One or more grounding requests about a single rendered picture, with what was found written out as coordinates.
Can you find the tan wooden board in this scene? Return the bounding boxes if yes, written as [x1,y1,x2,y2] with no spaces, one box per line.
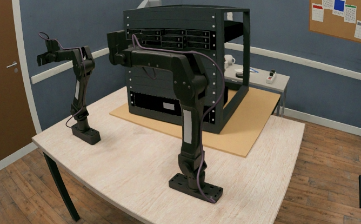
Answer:
[109,87,280,158]

